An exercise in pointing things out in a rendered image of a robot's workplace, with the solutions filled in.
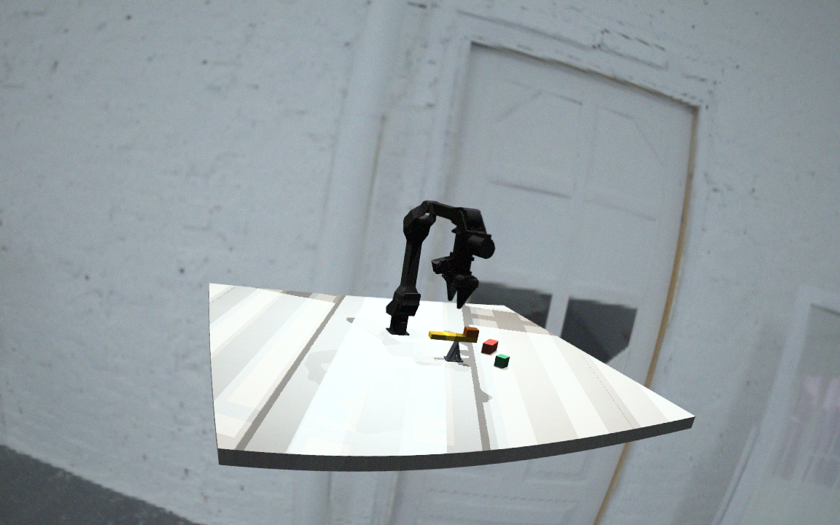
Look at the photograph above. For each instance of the red rectangular block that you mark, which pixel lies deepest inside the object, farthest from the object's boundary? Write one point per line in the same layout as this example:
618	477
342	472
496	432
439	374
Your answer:
489	346

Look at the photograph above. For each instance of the green cube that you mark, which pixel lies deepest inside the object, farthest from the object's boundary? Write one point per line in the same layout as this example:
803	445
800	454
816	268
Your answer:
501	361

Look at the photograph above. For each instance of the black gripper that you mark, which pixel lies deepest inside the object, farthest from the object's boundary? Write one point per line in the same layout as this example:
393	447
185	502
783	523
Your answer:
461	282

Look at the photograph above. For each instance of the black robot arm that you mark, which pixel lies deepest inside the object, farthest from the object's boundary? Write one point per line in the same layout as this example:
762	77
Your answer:
471	237

